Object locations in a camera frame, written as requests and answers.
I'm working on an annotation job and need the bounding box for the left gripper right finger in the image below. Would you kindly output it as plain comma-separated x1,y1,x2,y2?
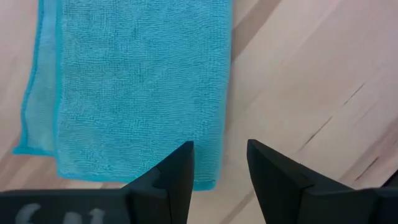
247,139,376,224

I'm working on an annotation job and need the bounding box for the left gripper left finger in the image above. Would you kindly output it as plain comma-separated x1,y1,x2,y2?
123,140,195,224

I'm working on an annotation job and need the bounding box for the blue microfiber towel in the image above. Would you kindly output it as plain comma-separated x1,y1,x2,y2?
12,0,234,191

